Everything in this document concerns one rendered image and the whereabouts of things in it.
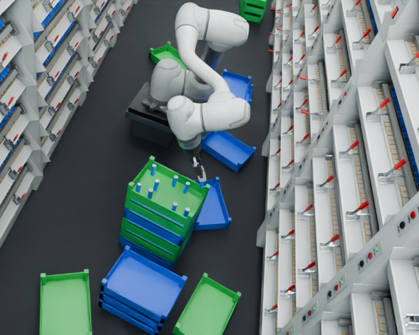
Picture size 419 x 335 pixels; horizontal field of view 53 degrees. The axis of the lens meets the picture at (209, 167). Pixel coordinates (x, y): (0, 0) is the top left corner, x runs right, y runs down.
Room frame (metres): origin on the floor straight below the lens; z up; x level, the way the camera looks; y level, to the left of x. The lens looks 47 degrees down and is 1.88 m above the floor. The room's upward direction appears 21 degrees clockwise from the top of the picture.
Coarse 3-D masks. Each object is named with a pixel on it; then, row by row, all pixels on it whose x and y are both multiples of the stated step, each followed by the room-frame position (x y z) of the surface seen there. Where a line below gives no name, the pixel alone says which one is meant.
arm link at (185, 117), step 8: (176, 96) 1.15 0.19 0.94; (184, 96) 1.15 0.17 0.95; (168, 104) 1.12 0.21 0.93; (176, 104) 1.11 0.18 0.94; (184, 104) 1.11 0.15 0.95; (192, 104) 1.14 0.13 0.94; (200, 104) 1.17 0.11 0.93; (168, 112) 1.10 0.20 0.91; (176, 112) 1.09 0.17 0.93; (184, 112) 1.10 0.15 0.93; (192, 112) 1.12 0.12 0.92; (200, 112) 1.13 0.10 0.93; (168, 120) 1.10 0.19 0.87; (176, 120) 1.08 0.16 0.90; (184, 120) 1.09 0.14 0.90; (192, 120) 1.10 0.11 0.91; (200, 120) 1.11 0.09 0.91; (176, 128) 1.09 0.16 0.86; (184, 128) 1.09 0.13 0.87; (192, 128) 1.10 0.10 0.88; (200, 128) 1.11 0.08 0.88; (176, 136) 1.11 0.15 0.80; (184, 136) 1.10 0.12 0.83; (192, 136) 1.12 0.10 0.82
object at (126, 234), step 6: (120, 234) 1.07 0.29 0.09; (126, 234) 1.07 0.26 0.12; (132, 234) 1.10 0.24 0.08; (132, 240) 1.06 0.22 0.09; (138, 240) 1.06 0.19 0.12; (144, 240) 1.09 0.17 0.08; (186, 240) 1.14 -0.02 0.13; (144, 246) 1.05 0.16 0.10; (150, 246) 1.05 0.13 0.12; (156, 246) 1.08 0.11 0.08; (156, 252) 1.04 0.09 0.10; (162, 252) 1.04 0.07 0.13; (180, 252) 1.08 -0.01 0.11; (168, 258) 1.03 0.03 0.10; (174, 258) 1.03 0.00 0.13
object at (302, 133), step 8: (296, 88) 2.04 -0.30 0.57; (304, 88) 2.04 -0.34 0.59; (296, 96) 2.00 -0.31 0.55; (304, 96) 2.01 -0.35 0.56; (296, 104) 1.93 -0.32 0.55; (304, 104) 1.93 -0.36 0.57; (296, 112) 1.86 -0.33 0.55; (296, 120) 1.80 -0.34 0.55; (304, 120) 1.79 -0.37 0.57; (296, 128) 1.74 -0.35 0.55; (304, 128) 1.73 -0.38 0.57; (296, 136) 1.67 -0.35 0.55; (304, 136) 1.68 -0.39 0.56; (296, 144) 1.59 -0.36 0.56; (304, 144) 1.60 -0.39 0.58; (296, 152) 1.56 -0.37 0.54; (304, 152) 1.57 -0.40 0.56; (296, 160) 1.51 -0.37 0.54
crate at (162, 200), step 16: (144, 176) 1.21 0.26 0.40; (160, 176) 1.24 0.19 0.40; (128, 192) 1.07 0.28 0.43; (144, 192) 1.12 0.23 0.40; (160, 192) 1.15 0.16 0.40; (176, 192) 1.18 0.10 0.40; (192, 192) 1.22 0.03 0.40; (160, 208) 1.05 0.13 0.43; (176, 208) 1.10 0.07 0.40; (192, 208) 1.13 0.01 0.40
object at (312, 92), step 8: (312, 56) 2.04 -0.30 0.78; (320, 56) 2.05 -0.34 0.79; (312, 64) 2.04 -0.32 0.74; (312, 72) 1.97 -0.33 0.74; (312, 88) 1.83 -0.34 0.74; (312, 96) 1.77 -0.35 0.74; (312, 104) 1.70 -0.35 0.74; (320, 104) 1.71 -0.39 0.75; (312, 112) 1.64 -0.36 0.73; (328, 112) 1.65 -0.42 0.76; (312, 120) 1.59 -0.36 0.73; (312, 128) 1.53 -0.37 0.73; (312, 136) 1.44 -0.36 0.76
